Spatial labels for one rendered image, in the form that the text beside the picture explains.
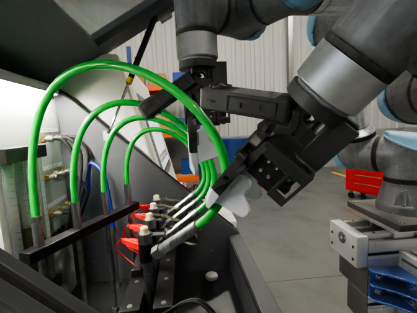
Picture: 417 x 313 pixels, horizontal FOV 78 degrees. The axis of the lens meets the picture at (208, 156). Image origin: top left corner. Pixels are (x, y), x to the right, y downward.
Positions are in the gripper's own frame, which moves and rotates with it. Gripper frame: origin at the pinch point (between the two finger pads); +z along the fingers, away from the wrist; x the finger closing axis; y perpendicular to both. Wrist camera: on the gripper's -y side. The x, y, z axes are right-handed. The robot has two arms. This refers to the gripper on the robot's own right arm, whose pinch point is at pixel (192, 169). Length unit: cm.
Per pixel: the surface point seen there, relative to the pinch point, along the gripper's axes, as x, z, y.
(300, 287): 134, 123, 84
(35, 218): 0.5, 7.4, -29.9
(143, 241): -0.1, 13.5, -10.4
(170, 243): -10.5, 9.6, -4.3
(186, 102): -11.8, -11.8, -0.7
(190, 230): -11.8, 7.2, -1.2
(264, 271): 160, 123, 64
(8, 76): 7.3, -20.1, -35.2
